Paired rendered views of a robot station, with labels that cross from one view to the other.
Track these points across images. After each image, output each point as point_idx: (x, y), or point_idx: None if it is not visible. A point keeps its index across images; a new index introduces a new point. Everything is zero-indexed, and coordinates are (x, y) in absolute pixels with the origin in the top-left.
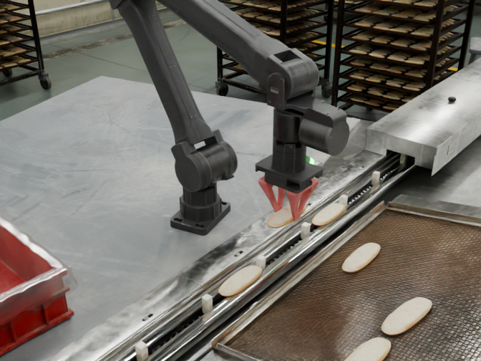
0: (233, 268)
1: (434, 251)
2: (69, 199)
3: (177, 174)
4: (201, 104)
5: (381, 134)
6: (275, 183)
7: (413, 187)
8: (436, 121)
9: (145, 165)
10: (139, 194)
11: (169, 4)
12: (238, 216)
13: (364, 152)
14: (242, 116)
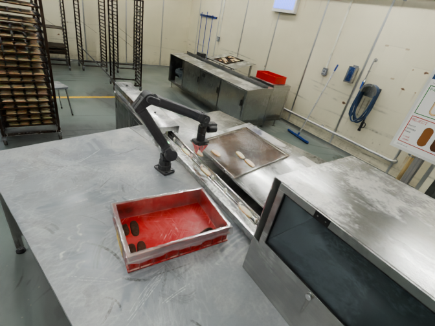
0: None
1: (220, 145)
2: (127, 190)
3: (167, 158)
4: (73, 143)
5: (164, 127)
6: (202, 145)
7: None
8: (164, 119)
9: (116, 169)
10: (138, 176)
11: (166, 107)
12: None
13: None
14: (98, 141)
